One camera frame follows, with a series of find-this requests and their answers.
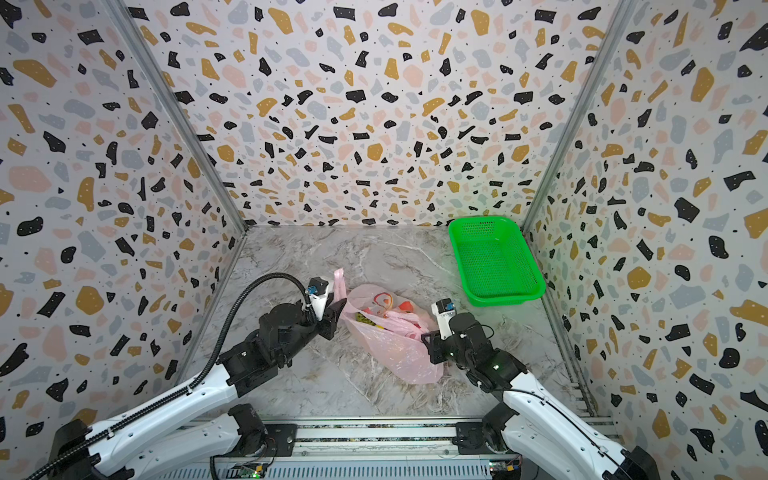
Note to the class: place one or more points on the green plastic basket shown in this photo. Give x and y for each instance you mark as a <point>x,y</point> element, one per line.
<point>495,264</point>

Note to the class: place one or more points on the pink plastic bag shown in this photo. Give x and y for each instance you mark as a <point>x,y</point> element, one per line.
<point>392,337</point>

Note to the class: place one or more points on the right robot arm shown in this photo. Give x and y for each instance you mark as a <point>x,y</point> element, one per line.
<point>527,419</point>

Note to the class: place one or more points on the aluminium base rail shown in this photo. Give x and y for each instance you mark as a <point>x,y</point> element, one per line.
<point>358,448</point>

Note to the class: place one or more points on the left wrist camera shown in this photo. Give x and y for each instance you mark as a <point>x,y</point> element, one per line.
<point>318,291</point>

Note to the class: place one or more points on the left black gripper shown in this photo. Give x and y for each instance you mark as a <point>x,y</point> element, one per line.
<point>324,321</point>

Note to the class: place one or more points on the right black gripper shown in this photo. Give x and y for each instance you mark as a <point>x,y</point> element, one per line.
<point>442,346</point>

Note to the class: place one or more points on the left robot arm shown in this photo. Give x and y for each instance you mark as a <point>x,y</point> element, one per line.
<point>205,417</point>

